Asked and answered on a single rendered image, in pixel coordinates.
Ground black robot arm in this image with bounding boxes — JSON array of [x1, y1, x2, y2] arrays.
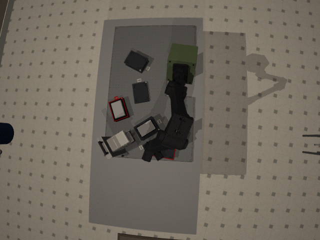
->
[[142, 63, 194, 162]]

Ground white well plate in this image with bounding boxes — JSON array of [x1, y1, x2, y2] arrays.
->
[[111, 100, 126, 119]]

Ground grey shelf rack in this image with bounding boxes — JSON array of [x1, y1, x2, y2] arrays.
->
[[102, 129, 138, 157]]

